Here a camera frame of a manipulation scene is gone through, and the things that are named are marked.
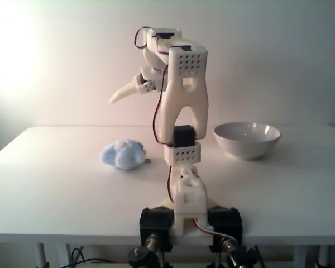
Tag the sky blue plush doll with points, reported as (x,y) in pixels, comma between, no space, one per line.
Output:
(123,156)

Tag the black table clamp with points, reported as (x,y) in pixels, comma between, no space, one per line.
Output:
(226,222)
(156,223)

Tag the white table leg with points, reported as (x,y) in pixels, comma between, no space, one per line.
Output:
(324,257)
(298,257)
(40,255)
(63,257)

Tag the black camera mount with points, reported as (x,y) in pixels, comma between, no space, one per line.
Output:
(248,257)

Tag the white ceramic bowl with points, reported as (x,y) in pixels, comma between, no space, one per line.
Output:
(248,142)

